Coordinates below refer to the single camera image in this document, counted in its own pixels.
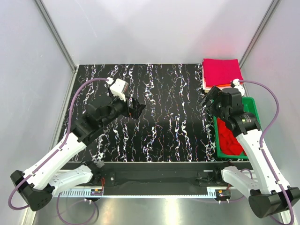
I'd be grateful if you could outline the orange folded t shirt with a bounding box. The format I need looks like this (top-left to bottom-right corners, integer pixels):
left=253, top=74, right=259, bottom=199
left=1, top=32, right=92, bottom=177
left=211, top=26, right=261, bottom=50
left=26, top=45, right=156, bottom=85
left=203, top=81, right=231, bottom=88

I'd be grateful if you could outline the cream folded t shirt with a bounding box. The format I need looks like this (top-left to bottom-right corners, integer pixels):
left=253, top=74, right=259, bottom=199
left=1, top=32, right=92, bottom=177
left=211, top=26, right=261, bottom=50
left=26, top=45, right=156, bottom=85
left=202, top=83, right=212, bottom=93

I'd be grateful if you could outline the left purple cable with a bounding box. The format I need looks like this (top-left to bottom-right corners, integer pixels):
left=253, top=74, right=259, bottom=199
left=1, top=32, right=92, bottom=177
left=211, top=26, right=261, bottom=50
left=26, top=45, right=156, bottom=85
left=8, top=77, right=111, bottom=210

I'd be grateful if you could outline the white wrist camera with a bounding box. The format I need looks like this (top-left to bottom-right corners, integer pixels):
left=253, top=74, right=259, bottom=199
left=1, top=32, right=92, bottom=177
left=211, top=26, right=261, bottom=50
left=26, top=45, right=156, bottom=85
left=230, top=79, right=245, bottom=97
left=107, top=77, right=128, bottom=102

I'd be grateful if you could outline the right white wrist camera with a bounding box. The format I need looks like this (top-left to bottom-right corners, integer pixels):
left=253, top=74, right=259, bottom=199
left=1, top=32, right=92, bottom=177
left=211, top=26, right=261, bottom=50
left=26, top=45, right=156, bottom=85
left=230, top=79, right=245, bottom=97

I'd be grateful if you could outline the aluminium frame post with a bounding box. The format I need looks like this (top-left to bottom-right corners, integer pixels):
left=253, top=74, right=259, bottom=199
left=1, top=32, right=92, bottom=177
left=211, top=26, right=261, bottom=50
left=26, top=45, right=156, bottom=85
left=239, top=0, right=281, bottom=68
left=33, top=0, right=77, bottom=72

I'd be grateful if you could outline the left aluminium frame post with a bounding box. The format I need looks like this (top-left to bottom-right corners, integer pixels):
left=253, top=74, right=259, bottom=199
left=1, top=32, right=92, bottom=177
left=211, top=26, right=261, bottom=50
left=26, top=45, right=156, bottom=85
left=33, top=0, right=77, bottom=72

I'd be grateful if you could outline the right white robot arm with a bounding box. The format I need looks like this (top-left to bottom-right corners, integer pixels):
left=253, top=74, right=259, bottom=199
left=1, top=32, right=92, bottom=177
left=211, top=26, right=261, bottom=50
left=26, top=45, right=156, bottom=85
left=200, top=86, right=300, bottom=218

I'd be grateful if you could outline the white slotted cable duct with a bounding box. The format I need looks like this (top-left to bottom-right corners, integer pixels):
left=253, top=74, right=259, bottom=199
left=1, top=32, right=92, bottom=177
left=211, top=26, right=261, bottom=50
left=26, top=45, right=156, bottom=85
left=60, top=188, right=104, bottom=198

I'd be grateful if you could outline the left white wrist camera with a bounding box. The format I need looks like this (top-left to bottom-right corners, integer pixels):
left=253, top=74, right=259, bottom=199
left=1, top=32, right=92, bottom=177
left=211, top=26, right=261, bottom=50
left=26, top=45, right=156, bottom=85
left=107, top=77, right=128, bottom=102

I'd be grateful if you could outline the green plastic bin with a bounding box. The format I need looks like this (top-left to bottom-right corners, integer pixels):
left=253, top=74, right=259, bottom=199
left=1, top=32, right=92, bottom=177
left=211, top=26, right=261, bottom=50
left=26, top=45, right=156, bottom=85
left=213, top=97, right=259, bottom=160

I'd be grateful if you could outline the black marbled table mat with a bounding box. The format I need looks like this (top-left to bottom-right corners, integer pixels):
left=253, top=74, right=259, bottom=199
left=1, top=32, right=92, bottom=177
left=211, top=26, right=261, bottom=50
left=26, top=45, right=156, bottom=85
left=71, top=64, right=218, bottom=162

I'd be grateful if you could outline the magenta folded t shirt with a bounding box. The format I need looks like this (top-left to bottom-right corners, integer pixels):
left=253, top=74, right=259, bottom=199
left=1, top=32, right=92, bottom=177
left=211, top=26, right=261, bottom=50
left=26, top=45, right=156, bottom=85
left=202, top=58, right=243, bottom=85

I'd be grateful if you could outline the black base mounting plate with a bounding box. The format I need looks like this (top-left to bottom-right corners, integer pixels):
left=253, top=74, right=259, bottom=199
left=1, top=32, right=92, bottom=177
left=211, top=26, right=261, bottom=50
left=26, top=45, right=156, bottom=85
left=80, top=162, right=238, bottom=187

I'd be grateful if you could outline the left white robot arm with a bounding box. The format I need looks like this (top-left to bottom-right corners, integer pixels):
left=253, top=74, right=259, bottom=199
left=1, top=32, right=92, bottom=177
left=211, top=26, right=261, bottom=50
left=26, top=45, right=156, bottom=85
left=10, top=96, right=145, bottom=211

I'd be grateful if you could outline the right aluminium frame post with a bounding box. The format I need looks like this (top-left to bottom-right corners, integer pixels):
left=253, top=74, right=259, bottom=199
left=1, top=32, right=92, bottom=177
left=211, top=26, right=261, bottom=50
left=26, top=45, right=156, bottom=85
left=239, top=0, right=281, bottom=68

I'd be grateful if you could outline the red t shirt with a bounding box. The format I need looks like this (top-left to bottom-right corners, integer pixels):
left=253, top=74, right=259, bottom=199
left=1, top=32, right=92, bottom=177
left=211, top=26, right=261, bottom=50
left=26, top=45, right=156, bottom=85
left=217, top=119, right=245, bottom=156

